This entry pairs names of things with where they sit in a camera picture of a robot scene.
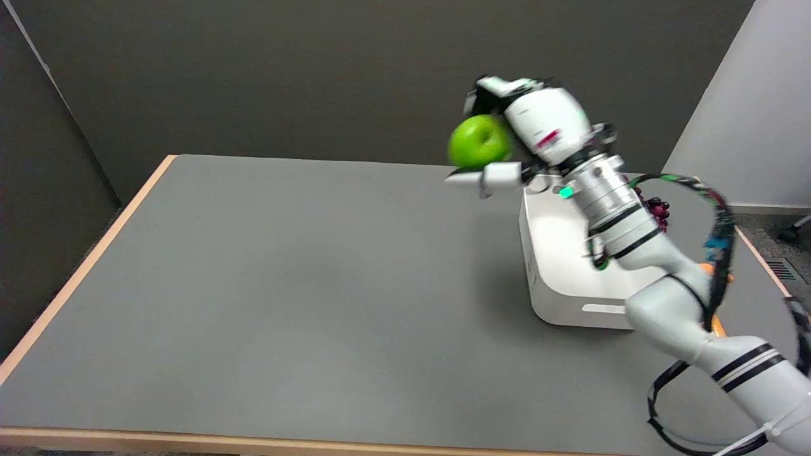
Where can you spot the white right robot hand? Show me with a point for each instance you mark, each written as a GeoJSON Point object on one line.
{"type": "Point", "coordinates": [546, 120]}

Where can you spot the green apple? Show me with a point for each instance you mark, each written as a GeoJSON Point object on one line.
{"type": "Point", "coordinates": [478, 141]}

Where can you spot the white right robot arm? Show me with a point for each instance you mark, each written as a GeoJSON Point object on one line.
{"type": "Point", "coordinates": [659, 266]}

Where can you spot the white box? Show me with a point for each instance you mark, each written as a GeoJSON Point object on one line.
{"type": "Point", "coordinates": [564, 266]}

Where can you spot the dark red grape bunch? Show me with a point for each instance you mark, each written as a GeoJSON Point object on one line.
{"type": "Point", "coordinates": [656, 209]}

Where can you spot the orange carrot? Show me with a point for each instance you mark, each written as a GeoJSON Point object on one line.
{"type": "Point", "coordinates": [715, 297]}

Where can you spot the black chair base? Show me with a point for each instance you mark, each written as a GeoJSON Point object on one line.
{"type": "Point", "coordinates": [795, 229]}

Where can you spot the floor vent grille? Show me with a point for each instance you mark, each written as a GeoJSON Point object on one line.
{"type": "Point", "coordinates": [783, 270]}

